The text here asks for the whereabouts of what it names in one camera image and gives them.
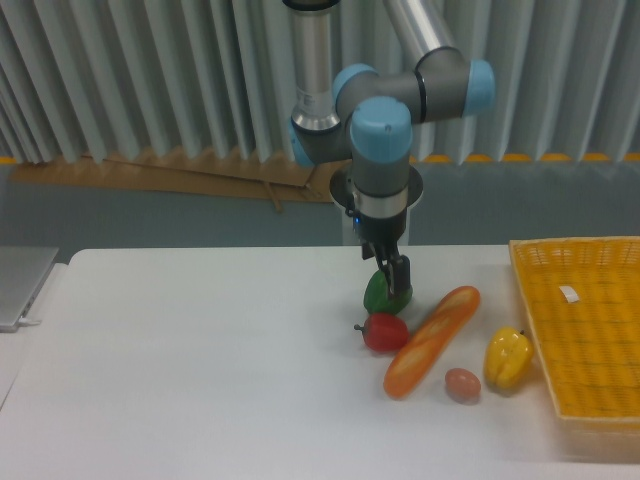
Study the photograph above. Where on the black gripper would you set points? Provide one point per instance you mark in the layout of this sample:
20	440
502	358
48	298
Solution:
379	237

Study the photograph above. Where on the orange toy baguette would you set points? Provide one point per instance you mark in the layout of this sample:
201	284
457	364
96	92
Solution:
414	361

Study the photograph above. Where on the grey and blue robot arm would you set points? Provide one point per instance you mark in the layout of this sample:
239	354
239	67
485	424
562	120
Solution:
356	114

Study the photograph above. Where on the white label in basket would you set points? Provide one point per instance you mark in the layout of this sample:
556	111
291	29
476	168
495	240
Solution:
569	293

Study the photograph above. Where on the yellow woven basket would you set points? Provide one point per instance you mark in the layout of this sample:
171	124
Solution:
588	351

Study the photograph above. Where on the green toy bell pepper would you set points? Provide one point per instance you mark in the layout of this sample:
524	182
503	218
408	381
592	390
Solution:
376	299

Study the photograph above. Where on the red toy bell pepper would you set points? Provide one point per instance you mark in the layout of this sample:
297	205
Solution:
383	332

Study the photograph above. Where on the brown cardboard sheet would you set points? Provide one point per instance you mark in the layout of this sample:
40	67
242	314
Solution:
112	174

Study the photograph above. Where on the brown toy egg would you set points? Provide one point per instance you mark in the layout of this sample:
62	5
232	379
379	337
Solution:
462	384

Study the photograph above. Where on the yellow toy bell pepper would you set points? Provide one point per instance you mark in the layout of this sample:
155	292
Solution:
508	356

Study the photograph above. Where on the silver laptop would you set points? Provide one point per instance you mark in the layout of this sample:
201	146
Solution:
24	270

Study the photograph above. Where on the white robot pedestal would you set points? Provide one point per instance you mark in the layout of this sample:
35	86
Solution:
340	188

